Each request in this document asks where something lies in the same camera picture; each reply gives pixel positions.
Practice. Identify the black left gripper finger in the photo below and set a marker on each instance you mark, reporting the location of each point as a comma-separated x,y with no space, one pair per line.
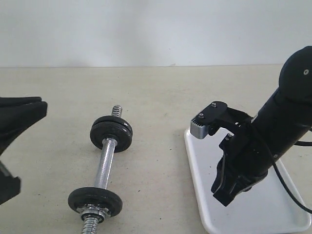
17,114
9,185

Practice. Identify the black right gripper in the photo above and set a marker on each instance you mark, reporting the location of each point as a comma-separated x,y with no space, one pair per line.
245,160

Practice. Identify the chrome star collar nut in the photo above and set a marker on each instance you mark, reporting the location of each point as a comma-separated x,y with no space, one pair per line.
89,210

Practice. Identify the chrome dumbbell bar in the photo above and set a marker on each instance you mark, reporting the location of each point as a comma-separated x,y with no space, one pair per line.
90,225

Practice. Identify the black far-end weight plate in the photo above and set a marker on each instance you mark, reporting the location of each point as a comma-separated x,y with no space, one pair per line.
121,133

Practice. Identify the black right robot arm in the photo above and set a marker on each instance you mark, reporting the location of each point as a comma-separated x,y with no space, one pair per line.
287,115

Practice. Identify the white rectangular tray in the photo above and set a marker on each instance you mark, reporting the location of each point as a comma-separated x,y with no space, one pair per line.
265,209

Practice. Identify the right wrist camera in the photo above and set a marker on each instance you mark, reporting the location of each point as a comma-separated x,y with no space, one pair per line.
215,116

